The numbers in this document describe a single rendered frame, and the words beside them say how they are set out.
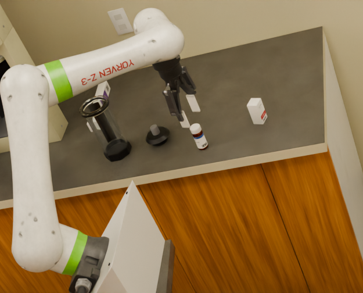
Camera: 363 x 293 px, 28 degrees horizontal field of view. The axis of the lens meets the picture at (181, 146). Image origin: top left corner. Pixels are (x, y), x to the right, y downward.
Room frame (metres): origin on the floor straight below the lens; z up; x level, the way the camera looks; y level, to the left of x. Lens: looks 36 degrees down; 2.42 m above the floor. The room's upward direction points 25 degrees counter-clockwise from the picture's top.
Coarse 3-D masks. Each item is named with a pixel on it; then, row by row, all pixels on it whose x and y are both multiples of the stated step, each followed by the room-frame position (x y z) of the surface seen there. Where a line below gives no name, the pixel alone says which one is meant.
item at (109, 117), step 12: (96, 96) 2.25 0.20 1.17; (84, 108) 2.22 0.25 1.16; (96, 108) 2.24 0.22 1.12; (108, 108) 2.18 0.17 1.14; (96, 120) 2.15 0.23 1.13; (108, 120) 2.16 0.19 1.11; (96, 132) 2.17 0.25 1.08; (108, 132) 2.15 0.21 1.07; (120, 132) 2.18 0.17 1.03; (108, 144) 2.16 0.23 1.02; (120, 144) 2.16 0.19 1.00
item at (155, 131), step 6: (150, 126) 2.17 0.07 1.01; (156, 126) 2.15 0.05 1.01; (150, 132) 2.18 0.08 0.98; (156, 132) 2.14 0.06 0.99; (162, 132) 2.15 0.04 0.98; (168, 132) 2.14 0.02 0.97; (150, 138) 2.14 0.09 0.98; (156, 138) 2.12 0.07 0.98; (162, 138) 2.12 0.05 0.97; (156, 144) 2.12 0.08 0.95; (162, 144) 2.13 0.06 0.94
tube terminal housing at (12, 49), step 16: (0, 16) 2.51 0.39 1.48; (0, 32) 2.46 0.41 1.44; (0, 48) 2.46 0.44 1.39; (16, 48) 2.50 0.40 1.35; (16, 64) 2.45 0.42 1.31; (32, 64) 2.53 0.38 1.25; (48, 112) 2.47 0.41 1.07; (48, 128) 2.46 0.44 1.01; (64, 128) 2.51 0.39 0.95; (0, 144) 2.55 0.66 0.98
